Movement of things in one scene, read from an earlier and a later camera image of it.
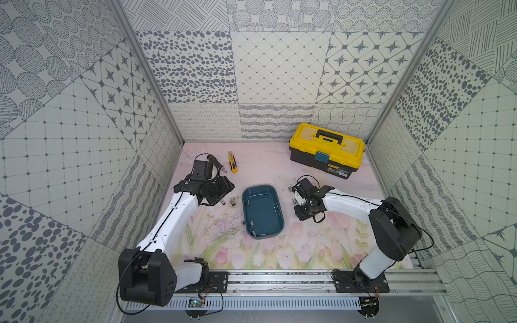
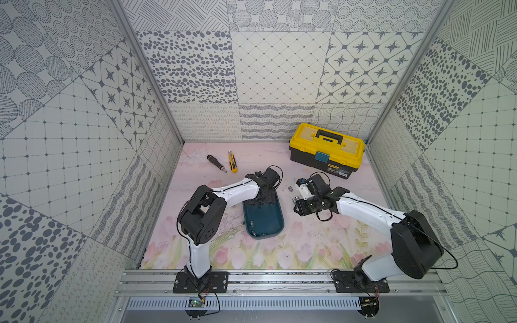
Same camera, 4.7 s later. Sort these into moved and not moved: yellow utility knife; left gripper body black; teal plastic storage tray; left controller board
Moved: left gripper body black
Not moved: left controller board; teal plastic storage tray; yellow utility knife
